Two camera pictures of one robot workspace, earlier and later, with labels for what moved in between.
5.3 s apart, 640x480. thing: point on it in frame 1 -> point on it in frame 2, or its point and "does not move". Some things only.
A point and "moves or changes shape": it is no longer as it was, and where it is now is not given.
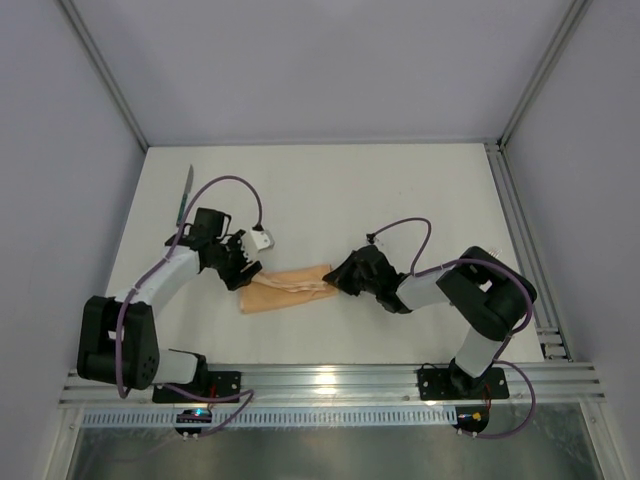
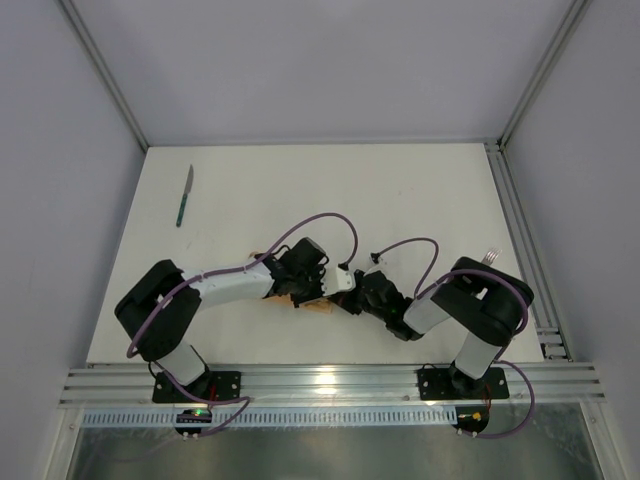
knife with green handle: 186,191 does not move
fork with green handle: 495,252 does not move
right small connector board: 471,418 does not move
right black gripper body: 351,272 -> 355,301
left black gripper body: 240,267 -> 310,288
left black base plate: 212,384 does not move
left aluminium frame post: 99,59 does not move
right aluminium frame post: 571,22 does not move
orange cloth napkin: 285,287 moves or changes shape
